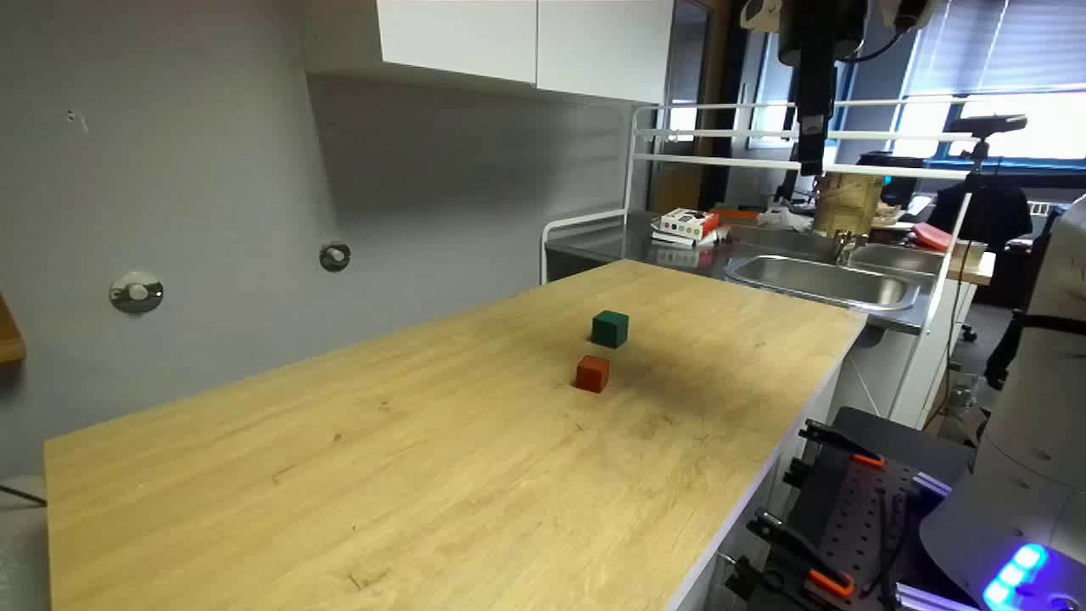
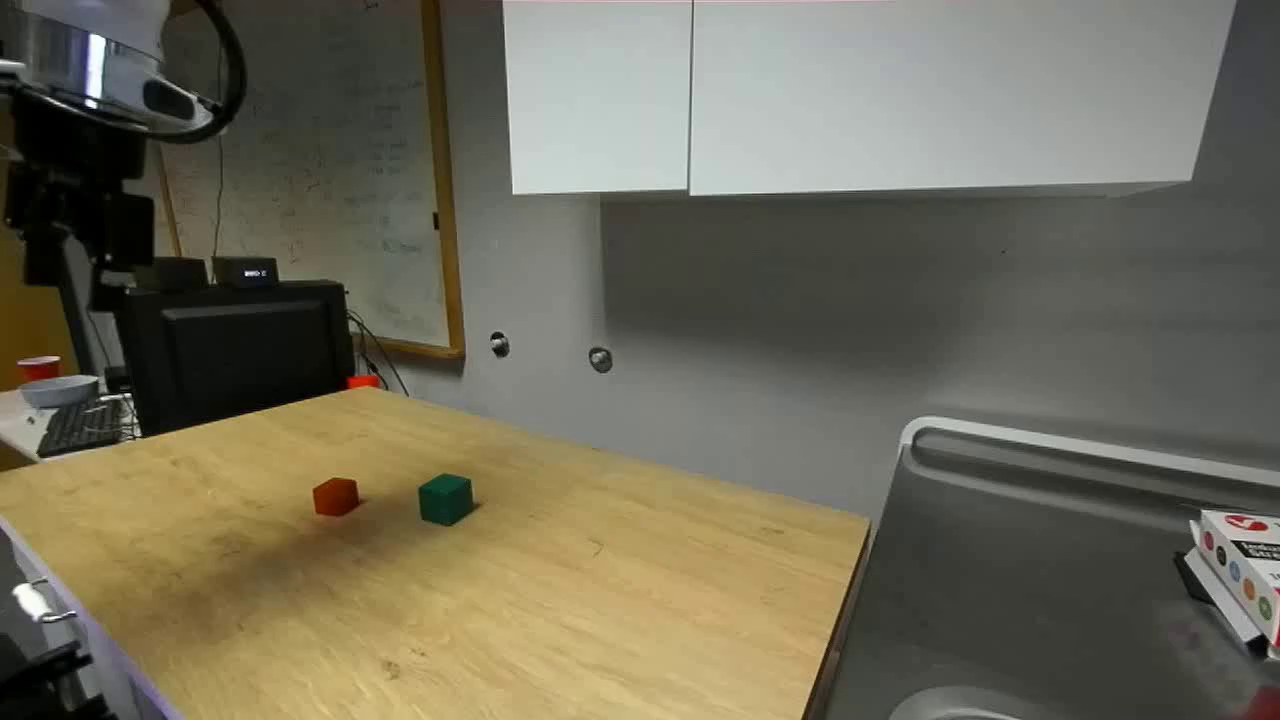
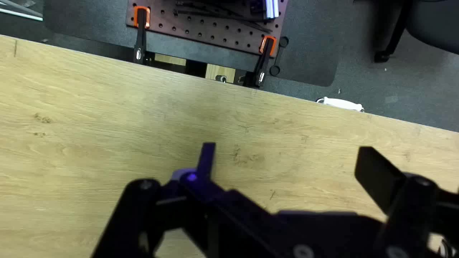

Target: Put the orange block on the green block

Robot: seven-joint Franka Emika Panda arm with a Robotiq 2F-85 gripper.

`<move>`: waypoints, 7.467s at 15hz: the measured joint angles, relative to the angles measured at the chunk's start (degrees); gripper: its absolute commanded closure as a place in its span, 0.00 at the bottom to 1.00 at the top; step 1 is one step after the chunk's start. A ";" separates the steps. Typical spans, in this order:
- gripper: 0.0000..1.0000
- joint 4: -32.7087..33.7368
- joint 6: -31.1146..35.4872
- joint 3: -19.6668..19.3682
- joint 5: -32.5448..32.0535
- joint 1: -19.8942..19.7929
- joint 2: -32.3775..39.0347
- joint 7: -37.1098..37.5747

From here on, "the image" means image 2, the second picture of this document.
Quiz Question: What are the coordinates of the wood-framed whiteboard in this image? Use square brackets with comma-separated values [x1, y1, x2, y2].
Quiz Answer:
[156, 0, 467, 374]

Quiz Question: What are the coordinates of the white bowl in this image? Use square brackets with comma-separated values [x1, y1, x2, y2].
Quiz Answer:
[17, 374, 106, 413]

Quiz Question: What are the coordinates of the white wall cabinet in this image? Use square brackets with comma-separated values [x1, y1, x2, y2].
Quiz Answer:
[689, 0, 1241, 202]

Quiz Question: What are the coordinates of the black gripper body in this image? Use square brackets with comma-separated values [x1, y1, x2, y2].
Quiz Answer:
[0, 94, 160, 292]

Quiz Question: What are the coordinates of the red cup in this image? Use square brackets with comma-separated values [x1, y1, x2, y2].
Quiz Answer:
[10, 353, 68, 391]

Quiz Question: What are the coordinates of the orange block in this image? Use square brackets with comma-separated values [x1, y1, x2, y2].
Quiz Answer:
[308, 478, 365, 521]

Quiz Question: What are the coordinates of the stainless steel sink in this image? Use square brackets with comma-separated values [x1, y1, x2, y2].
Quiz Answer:
[800, 413, 1280, 720]

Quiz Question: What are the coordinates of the black keyboard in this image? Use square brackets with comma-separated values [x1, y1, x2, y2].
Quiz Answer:
[37, 397, 134, 460]

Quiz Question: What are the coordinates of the colourful dotted white box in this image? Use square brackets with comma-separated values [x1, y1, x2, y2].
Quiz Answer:
[1176, 505, 1280, 663]

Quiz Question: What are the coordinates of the black computer monitor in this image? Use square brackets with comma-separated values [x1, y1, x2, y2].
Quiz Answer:
[117, 275, 356, 435]

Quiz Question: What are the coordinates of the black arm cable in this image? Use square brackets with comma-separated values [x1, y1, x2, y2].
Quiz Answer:
[168, 0, 251, 145]

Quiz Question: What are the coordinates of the flat black box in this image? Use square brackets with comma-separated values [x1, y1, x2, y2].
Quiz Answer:
[129, 254, 284, 296]

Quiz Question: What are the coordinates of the green block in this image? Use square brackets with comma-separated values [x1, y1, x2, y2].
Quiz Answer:
[415, 474, 481, 533]

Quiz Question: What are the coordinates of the black device with metal clamp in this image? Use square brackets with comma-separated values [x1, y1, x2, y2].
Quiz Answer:
[0, 525, 177, 720]

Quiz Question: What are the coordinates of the narrow white cabinet door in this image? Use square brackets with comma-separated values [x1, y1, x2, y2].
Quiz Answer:
[500, 0, 696, 202]

